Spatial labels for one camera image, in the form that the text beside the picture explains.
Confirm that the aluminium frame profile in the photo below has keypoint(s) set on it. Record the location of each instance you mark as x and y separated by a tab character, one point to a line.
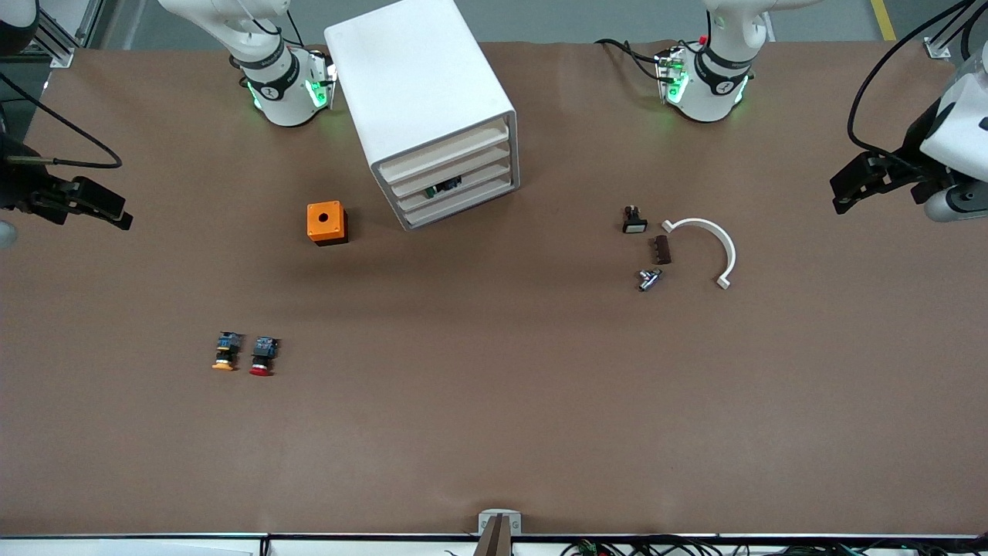
62	42
945	38

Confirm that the brown ribbed block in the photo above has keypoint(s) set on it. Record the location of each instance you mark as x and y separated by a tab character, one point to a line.
661	249

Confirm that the left arm base connector panel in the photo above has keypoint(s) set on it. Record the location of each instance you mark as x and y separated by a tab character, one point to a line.
671	73

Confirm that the brown paper table cover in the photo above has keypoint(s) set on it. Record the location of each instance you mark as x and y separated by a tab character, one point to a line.
494	386

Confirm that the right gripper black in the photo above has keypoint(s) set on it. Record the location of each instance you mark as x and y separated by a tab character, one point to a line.
15	188

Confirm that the grey bracket with brown post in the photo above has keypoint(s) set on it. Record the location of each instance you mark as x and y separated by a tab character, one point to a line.
499	533

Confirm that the right arm base connector panel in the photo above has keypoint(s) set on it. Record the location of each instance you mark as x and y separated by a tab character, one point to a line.
323	81

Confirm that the orange box with hole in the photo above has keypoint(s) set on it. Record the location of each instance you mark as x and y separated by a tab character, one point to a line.
324	220

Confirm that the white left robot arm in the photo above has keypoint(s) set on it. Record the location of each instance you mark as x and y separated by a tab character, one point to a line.
714	93

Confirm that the white curved plastic arc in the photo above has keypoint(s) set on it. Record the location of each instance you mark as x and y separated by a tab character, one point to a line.
725	243

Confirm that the white table edge strip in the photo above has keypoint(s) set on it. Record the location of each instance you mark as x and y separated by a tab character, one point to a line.
154	544

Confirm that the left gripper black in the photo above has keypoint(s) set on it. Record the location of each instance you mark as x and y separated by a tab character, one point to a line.
916	144

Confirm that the silver metal key switch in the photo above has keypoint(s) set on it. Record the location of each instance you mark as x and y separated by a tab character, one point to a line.
648	279

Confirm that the red push button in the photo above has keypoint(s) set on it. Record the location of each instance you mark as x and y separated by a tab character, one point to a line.
262	357

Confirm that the green push button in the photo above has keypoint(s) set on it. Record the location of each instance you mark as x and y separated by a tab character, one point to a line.
443	186

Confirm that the yellow push button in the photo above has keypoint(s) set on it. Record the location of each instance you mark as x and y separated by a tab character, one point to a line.
225	351

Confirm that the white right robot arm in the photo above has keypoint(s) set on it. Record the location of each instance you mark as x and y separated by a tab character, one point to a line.
282	100

